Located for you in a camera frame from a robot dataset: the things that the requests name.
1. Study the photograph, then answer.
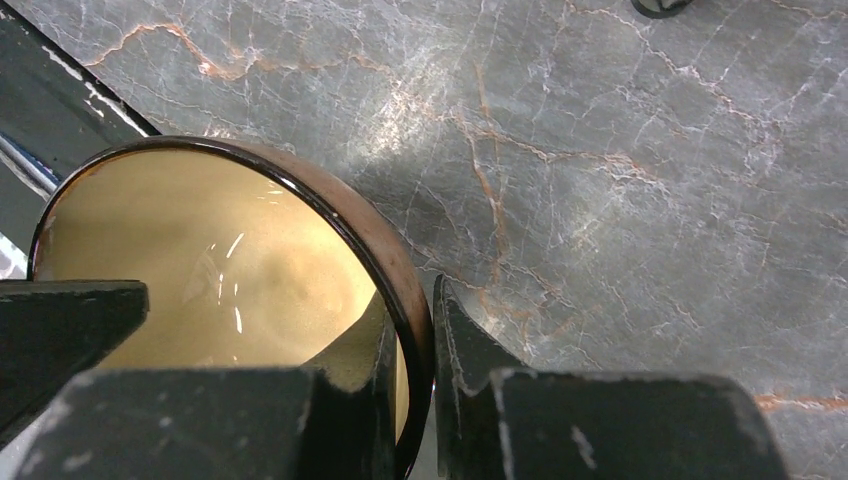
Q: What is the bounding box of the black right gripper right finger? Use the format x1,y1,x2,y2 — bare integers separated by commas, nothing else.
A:
433,276,788,479

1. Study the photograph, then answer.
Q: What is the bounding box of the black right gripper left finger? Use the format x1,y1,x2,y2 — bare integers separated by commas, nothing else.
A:
13,316,395,479

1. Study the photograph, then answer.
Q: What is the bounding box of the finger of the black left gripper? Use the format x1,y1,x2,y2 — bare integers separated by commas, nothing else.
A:
1,280,149,431

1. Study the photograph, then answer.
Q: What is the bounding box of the brown speckled bowl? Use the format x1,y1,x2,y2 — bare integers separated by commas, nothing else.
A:
27,135,434,479

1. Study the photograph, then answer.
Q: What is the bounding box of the stainless steel dish rack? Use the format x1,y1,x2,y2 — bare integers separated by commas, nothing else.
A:
631,0,693,19

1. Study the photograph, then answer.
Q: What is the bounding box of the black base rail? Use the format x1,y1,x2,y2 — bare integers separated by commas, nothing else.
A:
1,2,158,279

